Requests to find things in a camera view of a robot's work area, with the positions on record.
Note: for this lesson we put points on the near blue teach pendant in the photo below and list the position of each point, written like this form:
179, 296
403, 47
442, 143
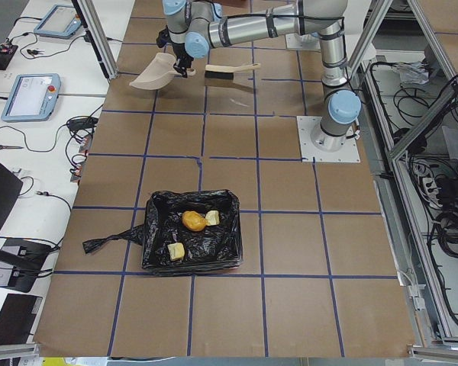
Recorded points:
32, 98

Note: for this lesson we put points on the orange bread chunk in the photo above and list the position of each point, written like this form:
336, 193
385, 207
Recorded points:
176, 251

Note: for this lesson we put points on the aluminium frame post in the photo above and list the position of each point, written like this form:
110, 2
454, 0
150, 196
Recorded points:
90, 21

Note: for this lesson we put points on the blue teach pendant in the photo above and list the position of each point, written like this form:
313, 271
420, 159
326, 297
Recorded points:
32, 98
61, 21

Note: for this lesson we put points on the brown potato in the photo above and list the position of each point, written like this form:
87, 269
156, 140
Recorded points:
193, 221

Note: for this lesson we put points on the bin with black bag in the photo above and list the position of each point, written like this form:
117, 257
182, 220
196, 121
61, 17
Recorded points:
214, 248

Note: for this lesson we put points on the far blue teach pendant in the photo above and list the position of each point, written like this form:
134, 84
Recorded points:
61, 21

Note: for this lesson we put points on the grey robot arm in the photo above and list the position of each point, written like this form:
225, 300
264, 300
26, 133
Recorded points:
193, 28

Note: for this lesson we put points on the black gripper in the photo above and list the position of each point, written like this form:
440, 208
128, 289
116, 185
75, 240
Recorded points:
180, 51

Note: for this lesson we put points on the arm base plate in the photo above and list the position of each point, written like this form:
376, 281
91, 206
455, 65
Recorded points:
309, 42
317, 146

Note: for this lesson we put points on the black power adapter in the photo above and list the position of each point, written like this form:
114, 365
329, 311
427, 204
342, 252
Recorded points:
81, 123

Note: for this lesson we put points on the pale green food piece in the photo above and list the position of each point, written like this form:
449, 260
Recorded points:
212, 218

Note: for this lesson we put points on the white plastic dustpan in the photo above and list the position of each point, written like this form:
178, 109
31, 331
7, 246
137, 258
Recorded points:
159, 73

